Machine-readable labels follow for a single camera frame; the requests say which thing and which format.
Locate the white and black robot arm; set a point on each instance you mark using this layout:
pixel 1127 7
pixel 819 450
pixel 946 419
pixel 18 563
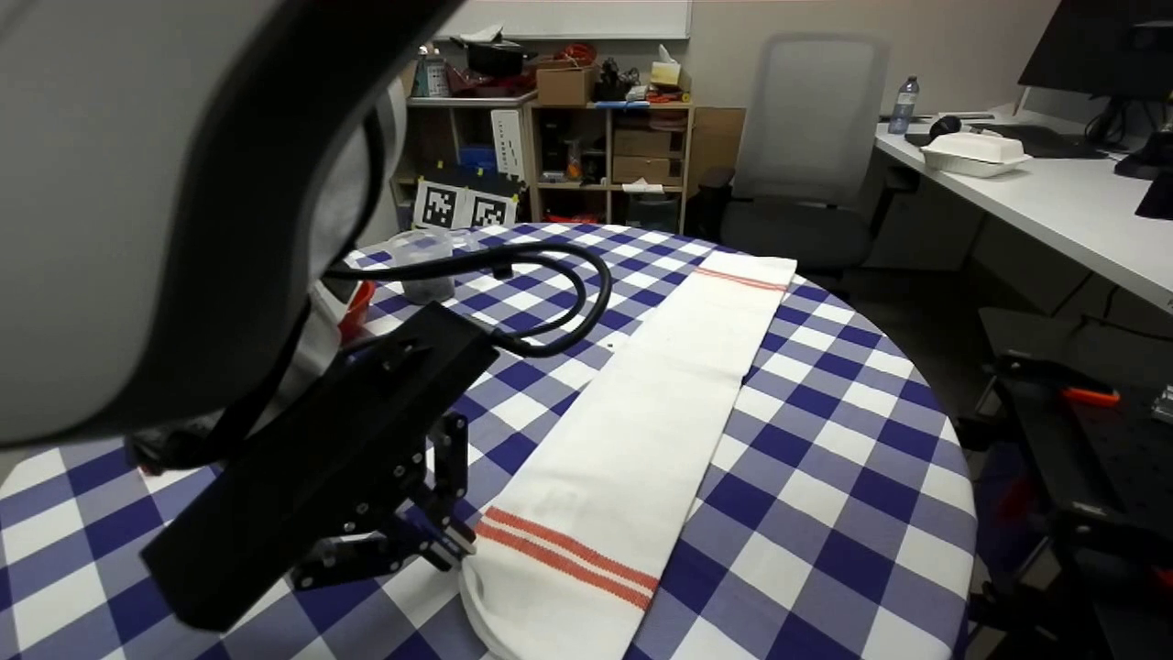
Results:
pixel 97 184

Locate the wooden shelf unit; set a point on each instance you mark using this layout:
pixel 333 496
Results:
pixel 608 153

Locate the white stacked food containers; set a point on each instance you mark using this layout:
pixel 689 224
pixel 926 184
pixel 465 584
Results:
pixel 972 153

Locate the black computer monitor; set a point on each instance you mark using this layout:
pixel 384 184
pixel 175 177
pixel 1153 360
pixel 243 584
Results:
pixel 1102 40

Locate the brown cardboard box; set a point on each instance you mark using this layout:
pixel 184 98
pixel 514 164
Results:
pixel 645 154
pixel 561 81

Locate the white wall board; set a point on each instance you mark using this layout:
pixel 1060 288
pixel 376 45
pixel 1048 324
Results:
pixel 553 19

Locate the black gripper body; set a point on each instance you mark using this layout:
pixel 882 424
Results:
pixel 316 477

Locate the white office chair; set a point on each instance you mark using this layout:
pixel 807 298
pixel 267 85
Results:
pixel 807 123

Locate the blue white checkered tablecloth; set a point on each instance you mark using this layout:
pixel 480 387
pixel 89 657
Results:
pixel 829 489

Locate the black perforated cart platform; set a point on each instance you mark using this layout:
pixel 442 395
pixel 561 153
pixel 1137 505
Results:
pixel 1102 489

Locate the black monitor stand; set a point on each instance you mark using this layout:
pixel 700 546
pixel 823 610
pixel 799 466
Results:
pixel 1153 159

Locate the white towel with red stripes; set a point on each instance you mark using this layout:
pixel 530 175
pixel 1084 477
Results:
pixel 636 417

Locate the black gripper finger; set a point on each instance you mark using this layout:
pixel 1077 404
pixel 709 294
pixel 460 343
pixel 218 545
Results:
pixel 449 489
pixel 355 555

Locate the white desk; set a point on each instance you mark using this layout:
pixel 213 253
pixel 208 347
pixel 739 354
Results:
pixel 1077 206

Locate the yellow tissue box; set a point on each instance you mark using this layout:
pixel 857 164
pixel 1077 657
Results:
pixel 667 73

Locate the black keyboard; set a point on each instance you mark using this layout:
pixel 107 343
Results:
pixel 1049 142

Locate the black box on shelf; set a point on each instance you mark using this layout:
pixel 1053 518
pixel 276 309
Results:
pixel 497 59

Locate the clear water bottle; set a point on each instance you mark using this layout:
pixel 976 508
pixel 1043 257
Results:
pixel 904 109

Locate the black white marker tag board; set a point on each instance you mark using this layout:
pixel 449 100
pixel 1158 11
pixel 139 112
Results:
pixel 465 206

